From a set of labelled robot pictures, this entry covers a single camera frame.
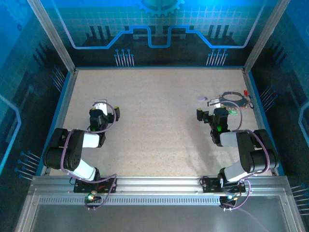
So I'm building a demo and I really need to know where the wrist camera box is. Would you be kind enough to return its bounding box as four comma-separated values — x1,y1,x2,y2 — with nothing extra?
93,99,109,116
207,98,222,109

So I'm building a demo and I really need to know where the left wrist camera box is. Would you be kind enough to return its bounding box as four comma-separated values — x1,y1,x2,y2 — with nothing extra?
93,99,109,116

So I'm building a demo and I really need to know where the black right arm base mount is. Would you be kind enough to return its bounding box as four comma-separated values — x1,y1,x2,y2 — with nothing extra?
201,177,252,194

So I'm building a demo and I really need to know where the table side edge rail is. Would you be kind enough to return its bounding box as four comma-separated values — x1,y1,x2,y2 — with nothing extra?
40,69,78,176
242,68,281,176

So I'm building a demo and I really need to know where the grey metal panel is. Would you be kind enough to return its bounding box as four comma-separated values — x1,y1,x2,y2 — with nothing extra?
14,193,306,232

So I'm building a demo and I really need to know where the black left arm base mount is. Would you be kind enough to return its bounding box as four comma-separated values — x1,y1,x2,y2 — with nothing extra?
73,177,118,194

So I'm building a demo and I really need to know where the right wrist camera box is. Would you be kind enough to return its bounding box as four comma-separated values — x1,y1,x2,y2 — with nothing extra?
207,98,222,109

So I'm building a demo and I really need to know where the long table edge rail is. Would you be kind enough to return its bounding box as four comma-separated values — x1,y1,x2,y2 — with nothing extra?
74,66,245,72

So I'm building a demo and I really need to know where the large metal band keyring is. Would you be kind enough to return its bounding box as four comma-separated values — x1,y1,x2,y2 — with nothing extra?
220,90,244,103

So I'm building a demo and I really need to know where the small LED circuit board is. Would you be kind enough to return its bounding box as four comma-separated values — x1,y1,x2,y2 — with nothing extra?
219,194,239,203
84,190,102,203

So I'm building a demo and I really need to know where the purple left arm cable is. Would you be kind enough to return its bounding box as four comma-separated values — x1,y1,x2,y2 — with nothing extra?
59,101,119,211

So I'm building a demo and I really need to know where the aluminium slotted mounting rail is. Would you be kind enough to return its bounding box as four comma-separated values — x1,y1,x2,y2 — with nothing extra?
28,175,290,206

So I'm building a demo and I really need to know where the aluminium frame post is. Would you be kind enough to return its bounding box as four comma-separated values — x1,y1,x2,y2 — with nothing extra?
243,0,292,73
26,0,78,73

